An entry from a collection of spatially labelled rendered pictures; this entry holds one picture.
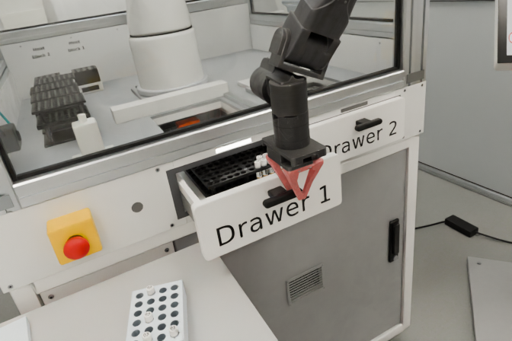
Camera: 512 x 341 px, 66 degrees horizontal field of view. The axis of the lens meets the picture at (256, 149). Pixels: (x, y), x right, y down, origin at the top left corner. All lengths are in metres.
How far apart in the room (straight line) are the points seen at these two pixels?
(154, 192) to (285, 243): 0.38
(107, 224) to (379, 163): 0.69
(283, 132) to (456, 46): 1.79
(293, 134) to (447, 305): 1.29
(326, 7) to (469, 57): 1.77
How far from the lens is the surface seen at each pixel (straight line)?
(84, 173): 0.74
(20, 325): 0.81
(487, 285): 1.84
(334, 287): 1.21
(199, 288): 0.74
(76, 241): 0.72
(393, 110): 1.02
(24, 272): 0.83
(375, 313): 1.42
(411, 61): 1.05
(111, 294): 0.80
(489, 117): 2.30
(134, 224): 0.81
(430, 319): 1.72
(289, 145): 0.61
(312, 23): 0.56
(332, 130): 0.91
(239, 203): 0.66
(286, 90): 0.58
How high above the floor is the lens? 1.26
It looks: 24 degrees down
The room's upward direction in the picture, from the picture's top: 8 degrees counter-clockwise
